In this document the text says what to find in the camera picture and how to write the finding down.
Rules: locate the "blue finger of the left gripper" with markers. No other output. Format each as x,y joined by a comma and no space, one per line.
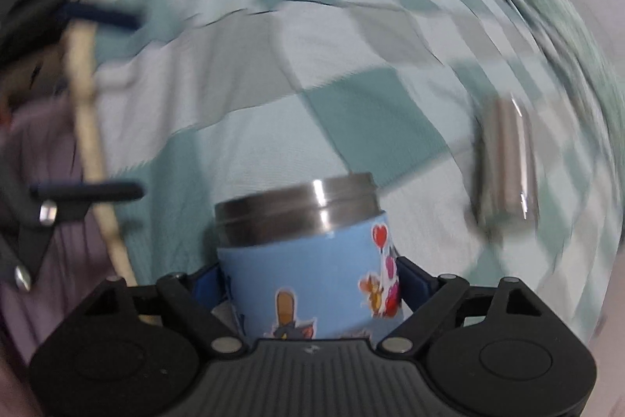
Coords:
105,192
100,14

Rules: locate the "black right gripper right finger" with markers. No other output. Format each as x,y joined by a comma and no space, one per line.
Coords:
432,300

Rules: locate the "green white checkered bedsheet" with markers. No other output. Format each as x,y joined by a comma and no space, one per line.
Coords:
213,99

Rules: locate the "silver metal cylinder cup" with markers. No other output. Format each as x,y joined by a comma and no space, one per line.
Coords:
508,195

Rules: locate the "blue cartoon steel cup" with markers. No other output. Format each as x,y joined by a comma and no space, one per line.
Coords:
313,261

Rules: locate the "purple cloth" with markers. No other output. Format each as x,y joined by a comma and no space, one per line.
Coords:
52,251

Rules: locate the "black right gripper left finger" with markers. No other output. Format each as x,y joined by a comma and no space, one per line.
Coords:
186,303

